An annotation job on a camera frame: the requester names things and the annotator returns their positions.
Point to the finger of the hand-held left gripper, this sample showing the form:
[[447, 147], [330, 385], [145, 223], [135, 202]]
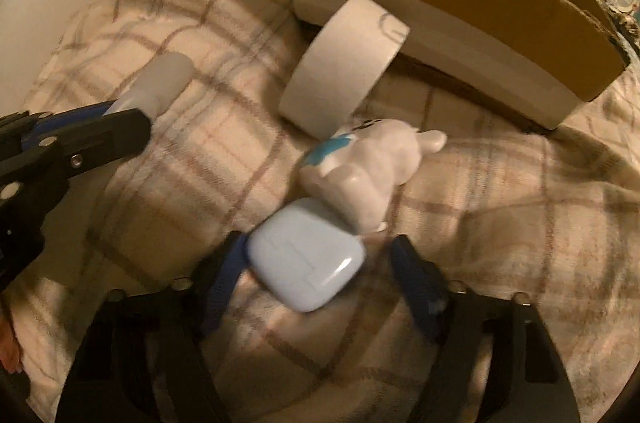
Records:
[[100, 138], [75, 115]]

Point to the white rabbit figurine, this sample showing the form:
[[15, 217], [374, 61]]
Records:
[[372, 173]]

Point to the light blue earbud case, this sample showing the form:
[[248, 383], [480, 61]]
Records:
[[305, 255]]

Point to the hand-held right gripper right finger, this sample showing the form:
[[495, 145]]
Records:
[[419, 285]]

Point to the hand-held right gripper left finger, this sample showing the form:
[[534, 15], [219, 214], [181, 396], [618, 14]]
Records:
[[220, 288]]

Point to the white tape roll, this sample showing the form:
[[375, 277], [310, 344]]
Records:
[[330, 73]]

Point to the white plastic bottle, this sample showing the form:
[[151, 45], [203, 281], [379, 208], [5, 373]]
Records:
[[157, 90]]

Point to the plaid blanket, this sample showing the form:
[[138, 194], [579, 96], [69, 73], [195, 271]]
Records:
[[200, 183]]

